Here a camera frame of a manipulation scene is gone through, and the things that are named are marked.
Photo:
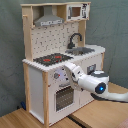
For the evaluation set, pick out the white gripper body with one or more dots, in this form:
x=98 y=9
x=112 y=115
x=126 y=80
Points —
x=73 y=72

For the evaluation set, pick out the white oven door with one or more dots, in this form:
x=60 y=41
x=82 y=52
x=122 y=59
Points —
x=62 y=102

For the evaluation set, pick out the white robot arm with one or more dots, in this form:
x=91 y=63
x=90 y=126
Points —
x=96 y=84

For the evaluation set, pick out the wooden toy kitchen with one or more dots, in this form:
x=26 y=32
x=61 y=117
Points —
x=45 y=40

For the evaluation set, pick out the left oven knob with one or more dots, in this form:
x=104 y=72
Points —
x=56 y=75

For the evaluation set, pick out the white cabinet door ice dispenser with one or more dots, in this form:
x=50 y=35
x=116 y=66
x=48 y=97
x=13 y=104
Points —
x=89 y=65

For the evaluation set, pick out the grey toy sink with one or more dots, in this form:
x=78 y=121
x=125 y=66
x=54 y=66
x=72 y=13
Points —
x=79 y=51

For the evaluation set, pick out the black stovetop red burners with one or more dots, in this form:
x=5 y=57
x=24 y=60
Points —
x=52 y=59

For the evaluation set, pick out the black toy faucet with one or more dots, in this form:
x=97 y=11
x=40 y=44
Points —
x=74 y=39

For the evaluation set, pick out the grey backdrop curtain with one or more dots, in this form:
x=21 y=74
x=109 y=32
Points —
x=107 y=27

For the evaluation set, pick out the grey range hood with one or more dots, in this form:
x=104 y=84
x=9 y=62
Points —
x=48 y=18

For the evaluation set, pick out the white toy microwave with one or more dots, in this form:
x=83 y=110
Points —
x=77 y=11

